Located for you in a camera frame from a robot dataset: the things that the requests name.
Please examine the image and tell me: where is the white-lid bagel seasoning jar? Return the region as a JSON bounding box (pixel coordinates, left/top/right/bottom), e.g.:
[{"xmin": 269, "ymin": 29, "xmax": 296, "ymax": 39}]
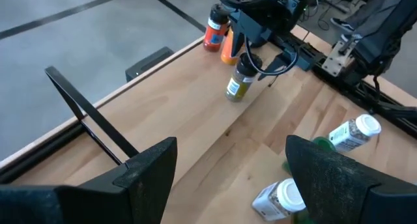
[
  {"xmin": 251, "ymin": 177, "xmax": 307, "ymax": 222},
  {"xmin": 327, "ymin": 113, "xmax": 382, "ymax": 153}
]

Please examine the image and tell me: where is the orange spice bottle black lid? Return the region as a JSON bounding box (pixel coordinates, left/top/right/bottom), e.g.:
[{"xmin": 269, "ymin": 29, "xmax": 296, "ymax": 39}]
[{"xmin": 220, "ymin": 27, "xmax": 240, "ymax": 66}]

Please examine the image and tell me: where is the wooden shelf with black frame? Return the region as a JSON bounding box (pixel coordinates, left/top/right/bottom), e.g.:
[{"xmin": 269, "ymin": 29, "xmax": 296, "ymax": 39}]
[{"xmin": 9, "ymin": 38, "xmax": 291, "ymax": 189}]

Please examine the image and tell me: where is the plywood base plate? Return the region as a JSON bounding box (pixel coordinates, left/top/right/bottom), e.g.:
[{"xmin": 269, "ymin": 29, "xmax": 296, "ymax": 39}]
[{"xmin": 321, "ymin": 40, "xmax": 356, "ymax": 77}]

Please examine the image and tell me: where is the green-lid oregano jar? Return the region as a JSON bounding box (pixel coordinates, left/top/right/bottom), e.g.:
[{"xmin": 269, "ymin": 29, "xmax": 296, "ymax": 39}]
[{"xmin": 281, "ymin": 135, "xmax": 337, "ymax": 176}]

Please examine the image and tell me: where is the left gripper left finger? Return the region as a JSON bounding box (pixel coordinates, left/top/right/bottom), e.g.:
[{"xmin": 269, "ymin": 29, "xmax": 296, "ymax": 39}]
[{"xmin": 0, "ymin": 136, "xmax": 179, "ymax": 224}]

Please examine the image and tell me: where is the red spice bottle black lid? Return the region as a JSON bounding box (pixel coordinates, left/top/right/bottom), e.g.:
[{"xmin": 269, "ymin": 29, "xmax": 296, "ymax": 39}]
[{"xmin": 203, "ymin": 3, "xmax": 231, "ymax": 53}]

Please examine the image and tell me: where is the person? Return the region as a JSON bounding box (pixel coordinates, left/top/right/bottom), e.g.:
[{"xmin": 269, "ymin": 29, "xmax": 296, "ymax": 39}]
[{"xmin": 330, "ymin": 0, "xmax": 411, "ymax": 44}]

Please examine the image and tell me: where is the small black box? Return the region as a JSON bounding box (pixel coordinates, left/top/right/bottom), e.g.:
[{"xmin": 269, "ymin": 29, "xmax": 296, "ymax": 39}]
[{"xmin": 125, "ymin": 46, "xmax": 175, "ymax": 83}]

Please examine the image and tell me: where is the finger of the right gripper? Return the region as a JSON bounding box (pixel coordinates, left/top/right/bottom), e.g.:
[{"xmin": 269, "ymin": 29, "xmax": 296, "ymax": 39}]
[
  {"xmin": 231, "ymin": 23, "xmax": 246, "ymax": 57},
  {"xmin": 259, "ymin": 52, "xmax": 294, "ymax": 81}
]

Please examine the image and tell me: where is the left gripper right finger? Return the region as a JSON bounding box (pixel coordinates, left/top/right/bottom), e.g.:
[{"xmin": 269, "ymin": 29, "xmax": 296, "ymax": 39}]
[{"xmin": 285, "ymin": 135, "xmax": 417, "ymax": 224}]

